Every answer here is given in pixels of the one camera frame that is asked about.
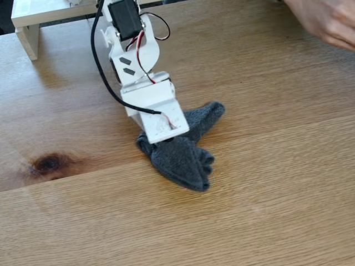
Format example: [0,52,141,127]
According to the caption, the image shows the dark grey fluffy cloth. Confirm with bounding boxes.
[135,101,226,193]

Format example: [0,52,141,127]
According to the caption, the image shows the person's hand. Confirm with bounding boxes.
[282,0,355,52]

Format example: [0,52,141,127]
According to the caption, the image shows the white wooden shelf stand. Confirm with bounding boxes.
[11,0,164,61]

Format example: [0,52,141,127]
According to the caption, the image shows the red white servo wire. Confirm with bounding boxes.
[125,12,171,84]

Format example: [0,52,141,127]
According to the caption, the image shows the black camera cable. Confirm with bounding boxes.
[90,0,162,116]

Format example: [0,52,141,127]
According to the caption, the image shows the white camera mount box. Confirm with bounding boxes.
[120,79,191,145]

